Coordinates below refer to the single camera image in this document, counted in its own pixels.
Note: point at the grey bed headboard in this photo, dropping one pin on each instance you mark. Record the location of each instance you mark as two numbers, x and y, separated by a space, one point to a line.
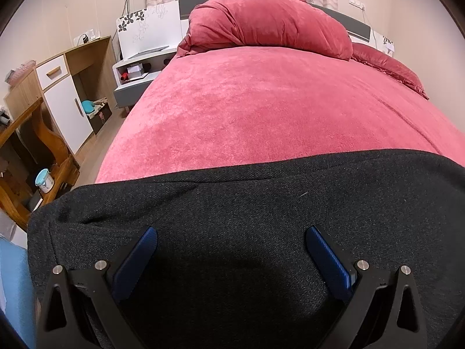
356 29

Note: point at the black knit garment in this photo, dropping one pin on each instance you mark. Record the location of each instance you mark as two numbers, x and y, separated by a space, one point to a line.
230 269

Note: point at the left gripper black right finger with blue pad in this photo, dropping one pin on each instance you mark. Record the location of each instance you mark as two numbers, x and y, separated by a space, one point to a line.
366 307

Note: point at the pink bed with blanket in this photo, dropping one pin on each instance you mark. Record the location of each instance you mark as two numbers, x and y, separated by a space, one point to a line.
248 105

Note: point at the pink container on cabinet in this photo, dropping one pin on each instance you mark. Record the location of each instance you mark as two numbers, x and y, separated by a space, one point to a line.
13 77

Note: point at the white tin teal lid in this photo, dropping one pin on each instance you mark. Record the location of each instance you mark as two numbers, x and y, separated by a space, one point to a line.
44 181

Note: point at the brown wooden desk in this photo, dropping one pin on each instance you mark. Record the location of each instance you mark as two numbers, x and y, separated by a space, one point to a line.
64 169

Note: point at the white floral board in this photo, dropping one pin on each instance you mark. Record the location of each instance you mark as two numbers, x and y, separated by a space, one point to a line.
149 29

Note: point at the blue cushion chair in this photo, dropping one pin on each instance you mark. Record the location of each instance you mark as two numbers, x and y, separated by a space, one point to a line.
17 292

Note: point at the right white nightstand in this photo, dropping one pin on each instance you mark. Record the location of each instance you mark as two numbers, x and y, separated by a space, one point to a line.
382 43

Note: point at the white grey nightstand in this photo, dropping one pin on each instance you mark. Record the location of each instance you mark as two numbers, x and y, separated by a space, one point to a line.
135 74

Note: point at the folded pink duvet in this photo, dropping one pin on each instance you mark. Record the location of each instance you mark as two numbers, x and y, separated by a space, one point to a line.
220 24

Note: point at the white wall power strip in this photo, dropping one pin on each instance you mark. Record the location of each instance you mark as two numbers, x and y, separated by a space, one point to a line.
88 36

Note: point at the wooden cabinet white doors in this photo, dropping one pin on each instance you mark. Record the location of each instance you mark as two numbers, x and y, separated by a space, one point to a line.
64 81

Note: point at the dark box under cabinet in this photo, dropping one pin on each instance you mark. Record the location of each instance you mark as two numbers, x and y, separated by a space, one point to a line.
100 115

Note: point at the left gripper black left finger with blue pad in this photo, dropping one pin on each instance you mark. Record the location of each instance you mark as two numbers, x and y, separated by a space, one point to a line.
75 300

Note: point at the pink pillow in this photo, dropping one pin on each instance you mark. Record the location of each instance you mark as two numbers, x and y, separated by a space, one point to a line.
390 66

